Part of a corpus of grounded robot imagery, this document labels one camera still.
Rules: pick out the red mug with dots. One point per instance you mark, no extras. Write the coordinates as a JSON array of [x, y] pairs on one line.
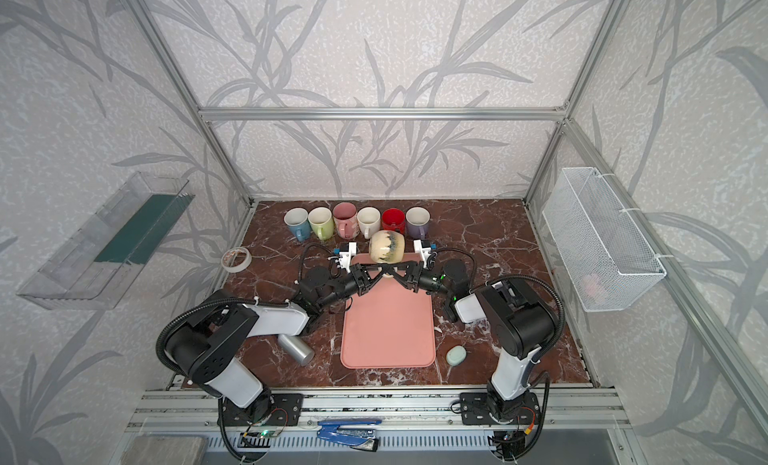
[[394, 219]]

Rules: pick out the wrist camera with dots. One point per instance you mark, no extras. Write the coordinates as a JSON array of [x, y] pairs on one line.
[[425, 249], [344, 254]]

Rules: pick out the light green mug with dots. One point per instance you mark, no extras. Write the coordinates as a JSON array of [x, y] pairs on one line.
[[322, 223]]

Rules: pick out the silver spray bottle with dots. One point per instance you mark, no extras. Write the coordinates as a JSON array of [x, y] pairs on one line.
[[296, 348]]

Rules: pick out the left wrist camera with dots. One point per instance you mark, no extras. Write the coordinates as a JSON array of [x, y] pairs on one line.
[[344, 254]]

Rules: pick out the white mug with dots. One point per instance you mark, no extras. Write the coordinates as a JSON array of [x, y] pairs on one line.
[[369, 221]]

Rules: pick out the pink plastic tray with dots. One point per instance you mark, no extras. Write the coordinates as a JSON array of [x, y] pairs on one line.
[[389, 327]]

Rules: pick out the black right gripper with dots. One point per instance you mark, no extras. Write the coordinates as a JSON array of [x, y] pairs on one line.
[[414, 277]]

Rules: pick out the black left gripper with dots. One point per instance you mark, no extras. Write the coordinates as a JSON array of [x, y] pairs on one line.
[[359, 279]]

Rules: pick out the clear plastic wall shelf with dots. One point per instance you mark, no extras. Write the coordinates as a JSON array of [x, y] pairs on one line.
[[95, 267]]

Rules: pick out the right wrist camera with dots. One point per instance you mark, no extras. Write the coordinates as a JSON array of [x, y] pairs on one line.
[[425, 249]]

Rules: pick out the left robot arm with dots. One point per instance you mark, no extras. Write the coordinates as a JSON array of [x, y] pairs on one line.
[[202, 343]]

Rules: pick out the purple mug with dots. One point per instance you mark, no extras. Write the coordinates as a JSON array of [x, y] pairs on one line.
[[417, 223]]

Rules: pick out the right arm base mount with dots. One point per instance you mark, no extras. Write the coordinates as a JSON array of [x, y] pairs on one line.
[[480, 408]]

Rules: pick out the pale green soap bar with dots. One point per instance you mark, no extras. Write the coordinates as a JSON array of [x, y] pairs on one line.
[[456, 355]]

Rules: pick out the beige ceramic teapot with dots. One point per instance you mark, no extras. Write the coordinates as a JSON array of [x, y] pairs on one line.
[[387, 246]]

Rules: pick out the blue flower mug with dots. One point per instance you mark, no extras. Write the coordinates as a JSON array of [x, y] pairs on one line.
[[296, 219]]

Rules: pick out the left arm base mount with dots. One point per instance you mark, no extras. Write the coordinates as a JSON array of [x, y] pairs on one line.
[[270, 409]]

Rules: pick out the pink mug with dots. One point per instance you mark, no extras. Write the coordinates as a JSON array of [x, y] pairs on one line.
[[345, 218]]

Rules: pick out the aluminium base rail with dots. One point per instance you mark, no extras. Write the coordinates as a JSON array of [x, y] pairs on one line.
[[408, 408]]

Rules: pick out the white wire basket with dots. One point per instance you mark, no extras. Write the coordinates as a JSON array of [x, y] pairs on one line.
[[608, 260]]

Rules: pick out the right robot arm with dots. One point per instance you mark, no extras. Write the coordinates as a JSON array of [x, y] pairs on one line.
[[525, 315]]

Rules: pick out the white tape roll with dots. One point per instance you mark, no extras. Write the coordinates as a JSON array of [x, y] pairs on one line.
[[236, 260]]

